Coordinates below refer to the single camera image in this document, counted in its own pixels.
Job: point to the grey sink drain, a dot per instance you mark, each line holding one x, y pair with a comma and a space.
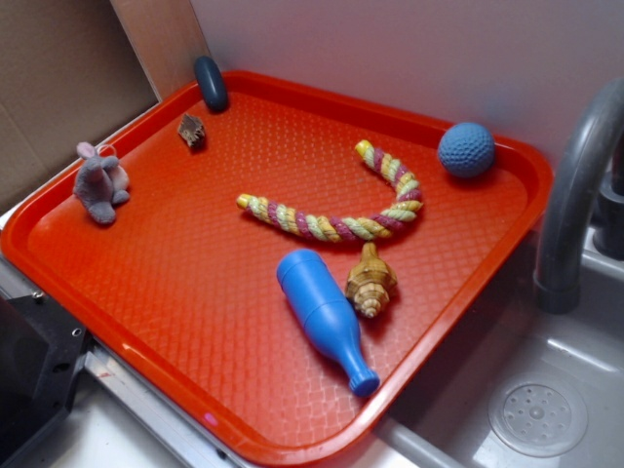
537, 415

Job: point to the grey sink faucet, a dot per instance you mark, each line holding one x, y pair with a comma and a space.
588, 182

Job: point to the brown wood chip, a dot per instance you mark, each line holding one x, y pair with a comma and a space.
191, 129

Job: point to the blue plastic bottle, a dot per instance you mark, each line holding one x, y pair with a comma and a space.
326, 316

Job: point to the red plastic tray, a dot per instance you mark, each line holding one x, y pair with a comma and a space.
183, 287

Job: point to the black metal bracket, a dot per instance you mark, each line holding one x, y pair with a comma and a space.
41, 350

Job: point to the brown cardboard panel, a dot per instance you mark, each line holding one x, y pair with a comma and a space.
68, 74

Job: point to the dark blue oval stone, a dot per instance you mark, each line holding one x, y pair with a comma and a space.
211, 84

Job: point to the blue dimpled ball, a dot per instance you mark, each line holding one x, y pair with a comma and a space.
466, 150

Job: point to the multicolour braided rope toy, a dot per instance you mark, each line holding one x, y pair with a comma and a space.
333, 229

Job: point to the tan spiral seashell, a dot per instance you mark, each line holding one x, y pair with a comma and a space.
371, 283

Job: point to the grey plush bunny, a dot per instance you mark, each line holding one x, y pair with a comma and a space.
101, 183

